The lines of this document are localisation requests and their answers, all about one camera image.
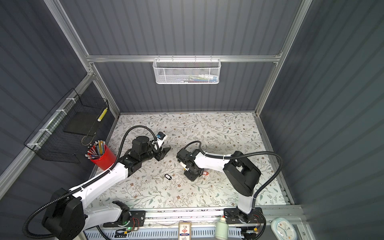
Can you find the black wire wall basket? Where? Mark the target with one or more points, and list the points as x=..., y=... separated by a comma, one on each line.
x=66, y=135

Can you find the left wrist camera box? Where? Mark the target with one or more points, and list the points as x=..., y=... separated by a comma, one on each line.
x=161, y=137

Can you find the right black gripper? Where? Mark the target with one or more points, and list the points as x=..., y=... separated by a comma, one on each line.
x=190, y=177

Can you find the pale green bottle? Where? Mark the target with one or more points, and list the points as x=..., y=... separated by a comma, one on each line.
x=222, y=229

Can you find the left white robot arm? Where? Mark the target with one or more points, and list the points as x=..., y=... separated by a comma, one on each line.
x=69, y=217

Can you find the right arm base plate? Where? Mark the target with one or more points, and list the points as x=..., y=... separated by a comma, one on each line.
x=235, y=216

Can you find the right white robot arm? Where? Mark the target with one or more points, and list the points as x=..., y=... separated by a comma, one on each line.
x=240, y=171

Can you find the white analog clock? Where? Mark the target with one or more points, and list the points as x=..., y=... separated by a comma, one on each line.
x=283, y=229

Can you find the small card box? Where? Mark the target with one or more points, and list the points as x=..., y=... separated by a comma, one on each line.
x=184, y=232

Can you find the white mesh wall basket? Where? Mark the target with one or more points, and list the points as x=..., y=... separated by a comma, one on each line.
x=187, y=72

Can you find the red pencil cup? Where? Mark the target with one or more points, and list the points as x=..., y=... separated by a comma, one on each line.
x=101, y=155

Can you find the yellow marker in basket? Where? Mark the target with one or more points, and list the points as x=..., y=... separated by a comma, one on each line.
x=103, y=113

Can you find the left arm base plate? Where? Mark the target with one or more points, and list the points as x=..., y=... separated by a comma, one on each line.
x=133, y=219

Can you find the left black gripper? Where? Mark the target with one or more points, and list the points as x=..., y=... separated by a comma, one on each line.
x=161, y=153

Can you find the slotted cable duct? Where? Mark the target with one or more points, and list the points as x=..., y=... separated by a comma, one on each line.
x=204, y=233

